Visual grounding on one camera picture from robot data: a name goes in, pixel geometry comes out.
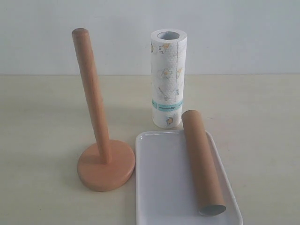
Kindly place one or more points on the printed white paper towel roll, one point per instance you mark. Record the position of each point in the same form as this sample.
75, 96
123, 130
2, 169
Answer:
168, 60

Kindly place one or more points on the wooden paper towel holder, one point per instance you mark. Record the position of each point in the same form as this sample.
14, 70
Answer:
108, 164

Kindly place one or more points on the white rectangular plastic tray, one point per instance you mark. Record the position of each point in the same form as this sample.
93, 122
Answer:
165, 193

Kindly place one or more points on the brown cardboard tube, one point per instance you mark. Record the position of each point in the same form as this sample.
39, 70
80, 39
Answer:
207, 186

